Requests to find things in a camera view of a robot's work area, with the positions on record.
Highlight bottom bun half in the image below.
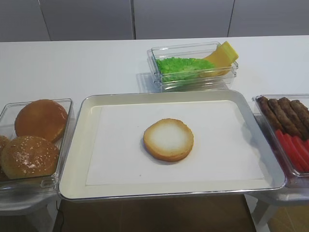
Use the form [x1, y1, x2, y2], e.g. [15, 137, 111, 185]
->
[143, 118, 194, 162]

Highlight clear meat tomato container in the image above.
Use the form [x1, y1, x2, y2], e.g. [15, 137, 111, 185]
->
[253, 94, 309, 178]

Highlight sesame bun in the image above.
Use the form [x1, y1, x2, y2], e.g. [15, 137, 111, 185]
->
[0, 136, 59, 179]
[0, 135, 10, 181]

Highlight clear lettuce cheese container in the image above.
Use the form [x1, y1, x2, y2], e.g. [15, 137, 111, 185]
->
[147, 41, 239, 92]

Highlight white paper sheet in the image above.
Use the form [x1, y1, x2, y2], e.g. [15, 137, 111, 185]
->
[86, 101, 264, 185]

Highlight sesame bun right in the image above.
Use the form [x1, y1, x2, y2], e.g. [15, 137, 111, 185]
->
[0, 136, 59, 179]

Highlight smooth brown bun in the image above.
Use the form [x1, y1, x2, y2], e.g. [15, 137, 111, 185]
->
[14, 100, 68, 143]

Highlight yellow cheese slices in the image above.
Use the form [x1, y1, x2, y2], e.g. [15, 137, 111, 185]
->
[198, 41, 239, 78]

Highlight green lettuce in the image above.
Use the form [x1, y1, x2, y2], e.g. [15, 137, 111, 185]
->
[156, 57, 214, 83]

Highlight brown patty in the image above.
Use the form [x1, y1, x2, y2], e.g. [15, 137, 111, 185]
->
[278, 97, 309, 140]
[290, 100, 309, 127]
[268, 99, 302, 137]
[257, 96, 284, 132]

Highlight clear bun container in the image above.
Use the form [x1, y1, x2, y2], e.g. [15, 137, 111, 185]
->
[0, 99, 74, 195]

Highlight sesame bun left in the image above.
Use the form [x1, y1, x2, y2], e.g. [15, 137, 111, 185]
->
[0, 135, 10, 181]

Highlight silver metal tray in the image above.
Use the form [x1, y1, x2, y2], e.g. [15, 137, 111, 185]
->
[58, 90, 286, 200]

